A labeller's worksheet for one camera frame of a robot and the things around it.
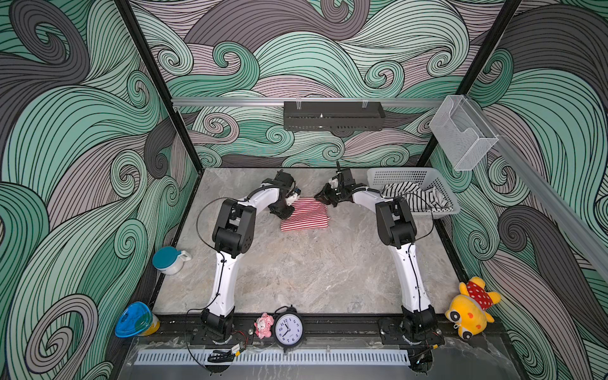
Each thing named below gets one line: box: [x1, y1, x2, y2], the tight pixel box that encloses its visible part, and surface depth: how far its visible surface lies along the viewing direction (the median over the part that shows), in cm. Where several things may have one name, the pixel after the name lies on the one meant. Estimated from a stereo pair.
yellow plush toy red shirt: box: [444, 277, 502, 341], surface depth 74 cm
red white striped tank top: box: [280, 197, 331, 232], surface depth 99 cm
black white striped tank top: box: [381, 181, 454, 212], surface depth 109 cm
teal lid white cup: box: [152, 246, 192, 276], surface depth 84 cm
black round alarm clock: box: [273, 304, 305, 353], surface depth 73 cm
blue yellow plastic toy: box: [114, 301, 161, 339], surface depth 68 cm
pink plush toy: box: [253, 311, 275, 340], surface depth 73 cm
